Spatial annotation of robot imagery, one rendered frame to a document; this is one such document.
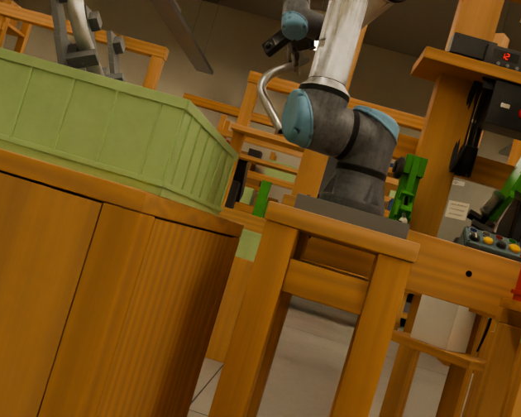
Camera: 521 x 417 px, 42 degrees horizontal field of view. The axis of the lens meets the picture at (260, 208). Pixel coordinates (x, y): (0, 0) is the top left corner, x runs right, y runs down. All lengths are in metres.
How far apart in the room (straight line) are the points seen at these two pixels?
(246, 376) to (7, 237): 0.55
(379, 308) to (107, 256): 0.56
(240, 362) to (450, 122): 1.35
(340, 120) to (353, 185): 0.14
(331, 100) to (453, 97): 1.07
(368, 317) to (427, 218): 1.07
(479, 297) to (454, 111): 0.86
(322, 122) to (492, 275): 0.65
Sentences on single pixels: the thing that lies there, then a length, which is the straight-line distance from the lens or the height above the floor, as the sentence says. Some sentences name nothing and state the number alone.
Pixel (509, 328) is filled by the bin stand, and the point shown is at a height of 0.73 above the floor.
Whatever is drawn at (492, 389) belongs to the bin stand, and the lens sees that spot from 1.75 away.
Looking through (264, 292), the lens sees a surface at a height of 0.66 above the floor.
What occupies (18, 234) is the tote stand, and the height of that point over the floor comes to 0.66.
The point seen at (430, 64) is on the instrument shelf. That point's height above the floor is 1.50.
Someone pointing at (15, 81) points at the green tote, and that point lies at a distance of 1.29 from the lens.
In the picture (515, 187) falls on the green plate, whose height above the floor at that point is 1.12.
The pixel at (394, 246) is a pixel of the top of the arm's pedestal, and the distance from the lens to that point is 1.40.
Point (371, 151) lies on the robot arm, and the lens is 1.52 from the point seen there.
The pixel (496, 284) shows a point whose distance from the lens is 1.86.
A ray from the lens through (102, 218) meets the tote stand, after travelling 1.15.
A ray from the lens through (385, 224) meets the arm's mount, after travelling 1.44.
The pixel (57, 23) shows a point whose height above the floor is 1.05.
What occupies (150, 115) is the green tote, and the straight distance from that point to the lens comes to 1.19.
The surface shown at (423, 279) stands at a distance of 1.81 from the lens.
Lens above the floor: 0.77
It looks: 2 degrees up
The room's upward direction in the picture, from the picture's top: 17 degrees clockwise
